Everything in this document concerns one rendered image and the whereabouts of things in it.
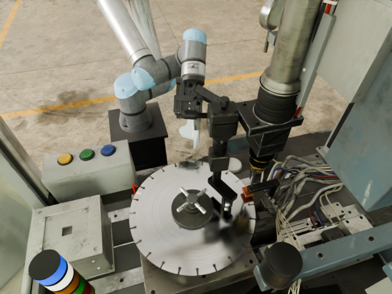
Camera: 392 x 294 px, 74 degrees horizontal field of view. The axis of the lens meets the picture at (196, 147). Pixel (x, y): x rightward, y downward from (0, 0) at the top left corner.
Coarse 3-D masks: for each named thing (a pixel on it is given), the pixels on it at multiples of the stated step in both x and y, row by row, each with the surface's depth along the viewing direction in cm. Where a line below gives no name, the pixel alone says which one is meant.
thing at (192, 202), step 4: (180, 188) 68; (204, 188) 68; (184, 192) 67; (200, 192) 67; (204, 192) 67; (188, 196) 65; (192, 196) 65; (196, 196) 65; (200, 196) 67; (188, 200) 65; (192, 200) 65; (196, 200) 65; (184, 204) 64; (188, 204) 65; (192, 204) 65; (196, 204) 64; (180, 208) 64; (192, 208) 66; (200, 208) 64; (204, 212) 63
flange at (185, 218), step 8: (192, 192) 71; (176, 200) 70; (184, 200) 68; (200, 200) 70; (208, 200) 70; (176, 208) 68; (184, 208) 67; (208, 208) 68; (176, 216) 67; (184, 216) 66; (192, 216) 66; (200, 216) 66; (208, 216) 67; (184, 224) 65; (192, 224) 65; (200, 224) 65
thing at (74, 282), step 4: (76, 272) 46; (76, 276) 46; (72, 280) 44; (76, 280) 46; (72, 284) 44; (76, 284) 46; (68, 288) 44; (72, 288) 45; (76, 288) 46; (56, 292) 43; (60, 292) 43; (64, 292) 44; (68, 292) 45; (72, 292) 45
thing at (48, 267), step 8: (40, 256) 40; (48, 256) 40; (56, 256) 40; (32, 264) 40; (40, 264) 40; (48, 264) 40; (56, 264) 40; (64, 264) 41; (32, 272) 39; (40, 272) 39; (48, 272) 39; (56, 272) 39; (64, 272) 41; (40, 280) 38; (48, 280) 39; (56, 280) 40
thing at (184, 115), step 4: (184, 112) 54; (188, 112) 54; (192, 112) 54; (196, 112) 54; (184, 116) 54; (188, 116) 54; (192, 116) 54; (196, 116) 54; (200, 116) 55; (204, 116) 55
